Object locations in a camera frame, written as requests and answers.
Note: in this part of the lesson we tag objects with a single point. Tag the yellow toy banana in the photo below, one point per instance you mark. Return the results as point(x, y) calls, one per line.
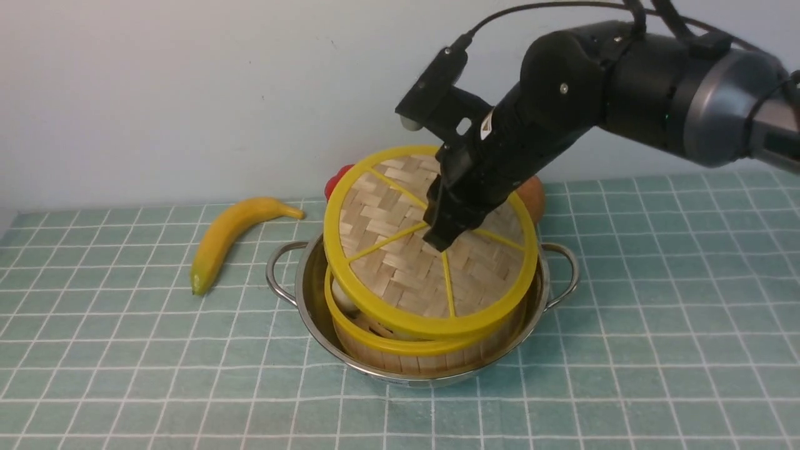
point(225, 230)

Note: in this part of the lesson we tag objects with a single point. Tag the green checkered tablecloth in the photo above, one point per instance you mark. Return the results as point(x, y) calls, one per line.
point(683, 333)

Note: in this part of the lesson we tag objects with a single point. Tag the red toy bell pepper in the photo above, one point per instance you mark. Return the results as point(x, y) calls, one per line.
point(334, 180)

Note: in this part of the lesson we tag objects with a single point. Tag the white round bun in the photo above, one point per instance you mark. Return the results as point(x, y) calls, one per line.
point(343, 301)

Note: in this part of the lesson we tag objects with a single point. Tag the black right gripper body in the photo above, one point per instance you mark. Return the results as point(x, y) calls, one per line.
point(529, 128)

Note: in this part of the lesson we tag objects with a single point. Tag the woven bamboo steamer lid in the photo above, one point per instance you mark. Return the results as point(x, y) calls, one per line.
point(373, 237)

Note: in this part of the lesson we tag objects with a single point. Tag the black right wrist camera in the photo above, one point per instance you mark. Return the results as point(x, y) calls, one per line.
point(436, 104)

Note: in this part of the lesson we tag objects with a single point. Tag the brown toy potato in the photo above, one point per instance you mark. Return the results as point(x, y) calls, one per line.
point(533, 196)

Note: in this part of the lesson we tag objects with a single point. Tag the bamboo steamer basket yellow rim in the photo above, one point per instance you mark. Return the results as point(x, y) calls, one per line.
point(370, 343)

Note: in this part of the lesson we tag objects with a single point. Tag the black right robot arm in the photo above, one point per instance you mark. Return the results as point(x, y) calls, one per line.
point(704, 102)

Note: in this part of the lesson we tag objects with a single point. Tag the stainless steel two-handled pot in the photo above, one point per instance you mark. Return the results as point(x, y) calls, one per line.
point(308, 297)

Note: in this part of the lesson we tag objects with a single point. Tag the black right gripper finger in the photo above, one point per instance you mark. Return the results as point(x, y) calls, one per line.
point(453, 210)

